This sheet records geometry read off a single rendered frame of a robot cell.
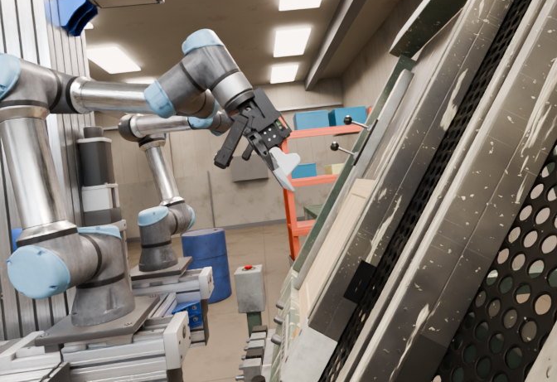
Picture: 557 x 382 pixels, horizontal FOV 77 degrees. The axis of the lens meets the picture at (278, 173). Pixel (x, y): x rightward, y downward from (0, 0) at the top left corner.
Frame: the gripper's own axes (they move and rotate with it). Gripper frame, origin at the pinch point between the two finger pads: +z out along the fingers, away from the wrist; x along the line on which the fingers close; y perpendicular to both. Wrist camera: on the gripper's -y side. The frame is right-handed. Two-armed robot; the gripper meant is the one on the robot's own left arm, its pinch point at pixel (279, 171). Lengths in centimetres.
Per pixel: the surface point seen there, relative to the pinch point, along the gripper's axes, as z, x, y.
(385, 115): 5.0, -4.7, 45.8
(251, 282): 34, 17, -38
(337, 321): 31, -68, -10
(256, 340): 45, -13, -41
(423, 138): 10, -69, 26
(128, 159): -252, 833, -296
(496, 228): 17, -102, 13
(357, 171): 16.7, -3.9, 25.0
